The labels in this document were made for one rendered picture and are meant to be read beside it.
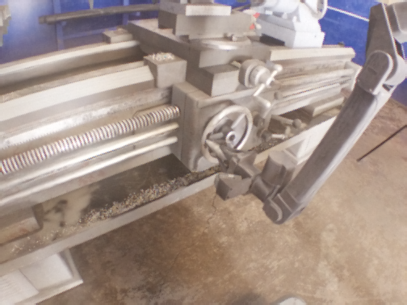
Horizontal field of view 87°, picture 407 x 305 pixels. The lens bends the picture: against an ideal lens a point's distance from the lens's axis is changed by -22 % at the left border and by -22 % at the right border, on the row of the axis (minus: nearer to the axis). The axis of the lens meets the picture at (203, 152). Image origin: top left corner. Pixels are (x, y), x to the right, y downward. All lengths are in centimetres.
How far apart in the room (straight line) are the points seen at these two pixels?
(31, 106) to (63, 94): 10
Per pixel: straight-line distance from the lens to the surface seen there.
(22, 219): 98
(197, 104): 80
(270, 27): 161
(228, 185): 60
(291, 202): 59
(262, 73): 84
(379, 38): 48
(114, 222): 91
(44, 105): 78
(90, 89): 80
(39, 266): 115
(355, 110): 49
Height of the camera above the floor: 116
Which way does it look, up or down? 38 degrees down
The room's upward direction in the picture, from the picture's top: 7 degrees clockwise
